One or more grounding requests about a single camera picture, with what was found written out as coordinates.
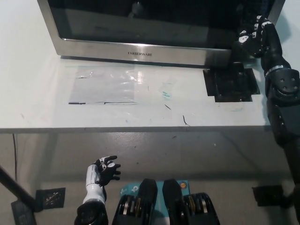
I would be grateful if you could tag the stainless steel microwave oven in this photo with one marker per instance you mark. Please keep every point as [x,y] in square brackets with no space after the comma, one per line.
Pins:
[138,49]

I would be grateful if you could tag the black tape patch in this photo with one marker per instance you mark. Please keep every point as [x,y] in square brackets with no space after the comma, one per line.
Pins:
[229,87]

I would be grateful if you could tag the black stand base plate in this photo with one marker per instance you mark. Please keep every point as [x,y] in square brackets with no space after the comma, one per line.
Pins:
[22,214]

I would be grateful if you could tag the black slanted stand pole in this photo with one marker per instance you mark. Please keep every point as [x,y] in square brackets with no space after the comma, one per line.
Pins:
[15,187]

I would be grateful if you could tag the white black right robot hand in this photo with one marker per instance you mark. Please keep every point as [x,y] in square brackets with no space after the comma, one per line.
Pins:
[269,44]

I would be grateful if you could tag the large clear plastic tape sheet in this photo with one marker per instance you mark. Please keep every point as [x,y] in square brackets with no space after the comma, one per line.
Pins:
[103,85]

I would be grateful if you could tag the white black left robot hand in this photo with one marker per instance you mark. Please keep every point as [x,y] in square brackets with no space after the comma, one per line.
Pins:
[96,175]

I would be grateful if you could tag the small clear tape piece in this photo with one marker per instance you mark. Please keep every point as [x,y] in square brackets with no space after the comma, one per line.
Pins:
[167,89]

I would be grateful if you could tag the black floor tape marker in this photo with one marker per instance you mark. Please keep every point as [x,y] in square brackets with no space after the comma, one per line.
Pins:
[50,198]
[267,195]

